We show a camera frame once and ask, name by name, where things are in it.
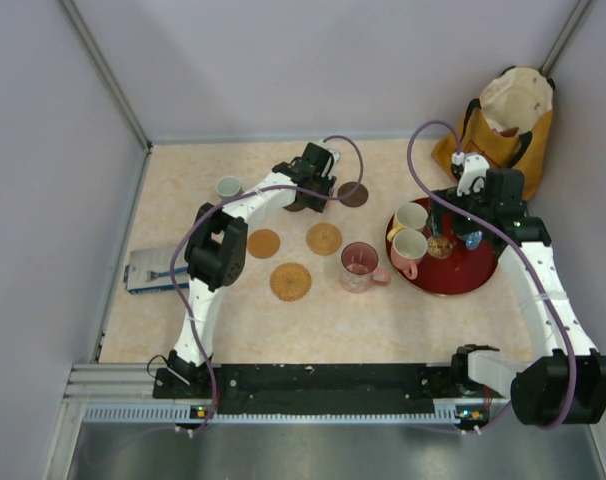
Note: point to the light wood coaster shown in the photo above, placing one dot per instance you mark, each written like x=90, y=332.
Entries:
x=263, y=243

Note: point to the grey blue mug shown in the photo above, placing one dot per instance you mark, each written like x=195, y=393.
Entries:
x=228, y=187

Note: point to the tall pink ghost mug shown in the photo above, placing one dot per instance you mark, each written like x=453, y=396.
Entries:
x=360, y=268

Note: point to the right aluminium frame post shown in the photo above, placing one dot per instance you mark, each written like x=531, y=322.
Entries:
x=576, y=18

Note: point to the yellow tote bag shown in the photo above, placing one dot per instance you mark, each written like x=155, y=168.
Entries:
x=509, y=123

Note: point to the blue mug yellow inside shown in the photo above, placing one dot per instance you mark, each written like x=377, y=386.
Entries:
x=473, y=240

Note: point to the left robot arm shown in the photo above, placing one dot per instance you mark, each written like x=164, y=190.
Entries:
x=216, y=252

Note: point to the blue white razor box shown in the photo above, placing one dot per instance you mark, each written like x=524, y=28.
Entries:
x=147, y=270

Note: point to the aluminium frame post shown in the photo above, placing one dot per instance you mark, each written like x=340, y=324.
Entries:
x=104, y=71
x=576, y=18

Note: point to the dark walnut coaster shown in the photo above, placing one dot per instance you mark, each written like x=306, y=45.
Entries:
x=353, y=194
x=295, y=207

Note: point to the left aluminium frame post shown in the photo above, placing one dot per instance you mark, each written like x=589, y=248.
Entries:
x=104, y=71

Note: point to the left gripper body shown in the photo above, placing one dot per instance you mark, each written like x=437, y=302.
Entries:
x=323, y=185

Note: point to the red round tray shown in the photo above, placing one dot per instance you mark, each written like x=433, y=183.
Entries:
x=448, y=268

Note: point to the pink mug white inside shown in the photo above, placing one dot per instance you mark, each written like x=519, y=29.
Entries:
x=408, y=250

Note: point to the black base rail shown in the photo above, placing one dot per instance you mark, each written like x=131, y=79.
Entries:
x=318, y=389

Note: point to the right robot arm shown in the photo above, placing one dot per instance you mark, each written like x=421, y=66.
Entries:
x=565, y=383

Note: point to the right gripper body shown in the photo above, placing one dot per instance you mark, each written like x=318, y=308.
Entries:
x=472, y=201

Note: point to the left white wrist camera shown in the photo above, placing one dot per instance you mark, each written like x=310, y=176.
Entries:
x=335, y=156

